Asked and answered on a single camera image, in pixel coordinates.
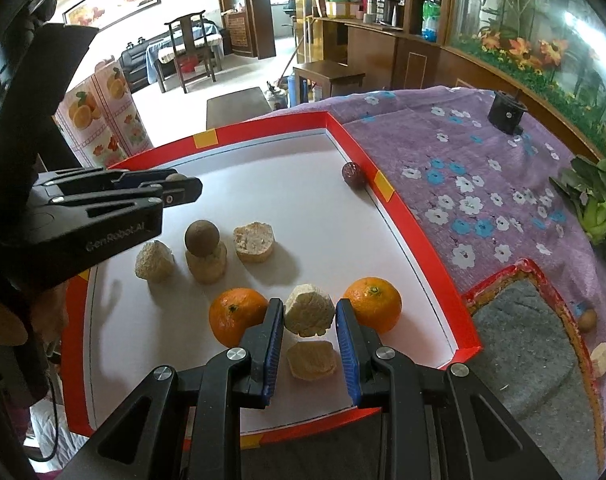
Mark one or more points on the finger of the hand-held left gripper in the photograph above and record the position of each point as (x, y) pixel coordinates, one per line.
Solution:
(143, 178)
(183, 192)

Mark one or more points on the flower decorated glass cabinet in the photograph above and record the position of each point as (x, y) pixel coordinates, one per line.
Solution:
(533, 20)

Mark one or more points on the purple floral tablecloth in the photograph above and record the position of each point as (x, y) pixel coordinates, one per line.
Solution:
(458, 170)

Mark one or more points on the grey felt mat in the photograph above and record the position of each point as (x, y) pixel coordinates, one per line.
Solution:
(523, 350)

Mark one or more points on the dark door mat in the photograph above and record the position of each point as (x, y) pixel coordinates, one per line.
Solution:
(238, 105)

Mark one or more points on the orange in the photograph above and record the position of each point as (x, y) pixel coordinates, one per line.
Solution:
(374, 305)
(238, 317)

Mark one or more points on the wooden door frame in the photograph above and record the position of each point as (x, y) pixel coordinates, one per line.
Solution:
(260, 10)

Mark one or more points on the black round container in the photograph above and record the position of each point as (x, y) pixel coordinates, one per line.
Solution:
(505, 112)

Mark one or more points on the black steel thermos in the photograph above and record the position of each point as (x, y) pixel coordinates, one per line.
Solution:
(387, 0)

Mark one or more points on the wooden sideboard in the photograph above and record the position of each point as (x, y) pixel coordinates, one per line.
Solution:
(378, 55)

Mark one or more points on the green plastic bottle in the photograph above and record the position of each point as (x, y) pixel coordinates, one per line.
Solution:
(431, 17)

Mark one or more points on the dark wooden chair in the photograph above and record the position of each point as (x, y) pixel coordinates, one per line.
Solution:
(190, 47)

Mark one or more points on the red date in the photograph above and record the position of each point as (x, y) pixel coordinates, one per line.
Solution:
(353, 175)

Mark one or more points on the orange print folding panel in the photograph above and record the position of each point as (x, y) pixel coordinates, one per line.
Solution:
(105, 110)

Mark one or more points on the brown longan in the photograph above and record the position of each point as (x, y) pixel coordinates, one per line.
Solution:
(176, 177)
(587, 319)
(201, 236)

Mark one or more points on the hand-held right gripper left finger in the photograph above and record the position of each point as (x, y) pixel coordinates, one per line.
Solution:
(273, 345)

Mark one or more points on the yellow basket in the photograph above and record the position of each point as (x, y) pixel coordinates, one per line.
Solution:
(339, 9)

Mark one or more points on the red-edged white tray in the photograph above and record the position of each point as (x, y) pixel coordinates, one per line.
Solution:
(293, 200)

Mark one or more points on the black sofa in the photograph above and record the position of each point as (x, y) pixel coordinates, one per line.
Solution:
(135, 57)

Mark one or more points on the small wooden table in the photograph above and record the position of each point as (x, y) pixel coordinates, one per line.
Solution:
(328, 72)

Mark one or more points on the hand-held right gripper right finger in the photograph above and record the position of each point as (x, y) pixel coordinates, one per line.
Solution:
(347, 350)

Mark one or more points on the person's left hand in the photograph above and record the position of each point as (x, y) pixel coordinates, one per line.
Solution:
(3, 327)

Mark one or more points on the green bok choy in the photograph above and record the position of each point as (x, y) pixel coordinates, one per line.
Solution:
(600, 210)

